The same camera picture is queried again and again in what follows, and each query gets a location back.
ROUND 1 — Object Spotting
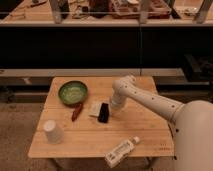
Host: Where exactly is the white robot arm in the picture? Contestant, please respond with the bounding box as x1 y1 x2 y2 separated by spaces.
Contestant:
110 75 213 171

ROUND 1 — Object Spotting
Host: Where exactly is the background workbench shelf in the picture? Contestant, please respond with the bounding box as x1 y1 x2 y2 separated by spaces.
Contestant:
0 0 213 27

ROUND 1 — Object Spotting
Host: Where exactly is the white tube with cap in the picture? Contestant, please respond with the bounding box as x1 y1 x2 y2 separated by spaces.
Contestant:
105 136 140 168

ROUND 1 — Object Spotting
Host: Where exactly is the green bowl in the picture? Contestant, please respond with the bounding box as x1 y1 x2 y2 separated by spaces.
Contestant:
58 80 88 105

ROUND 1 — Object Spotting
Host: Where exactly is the wooden folding table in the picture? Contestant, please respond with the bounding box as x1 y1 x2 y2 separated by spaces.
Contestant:
28 77 174 159

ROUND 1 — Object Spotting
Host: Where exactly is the white upside-down cup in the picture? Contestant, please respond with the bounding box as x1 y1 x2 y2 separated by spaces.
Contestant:
43 120 63 144

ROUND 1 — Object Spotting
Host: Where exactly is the red chili pepper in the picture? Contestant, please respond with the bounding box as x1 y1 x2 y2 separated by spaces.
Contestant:
71 103 83 122

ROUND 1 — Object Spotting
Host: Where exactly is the white rectangular soap bar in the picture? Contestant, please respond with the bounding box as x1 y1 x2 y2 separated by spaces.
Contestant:
89 101 102 117

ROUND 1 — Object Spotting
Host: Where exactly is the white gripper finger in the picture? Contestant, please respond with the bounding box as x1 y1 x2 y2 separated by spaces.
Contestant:
109 107 115 116

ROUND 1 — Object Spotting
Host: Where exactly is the black eraser block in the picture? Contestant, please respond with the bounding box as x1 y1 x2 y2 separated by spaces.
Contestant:
98 103 109 123

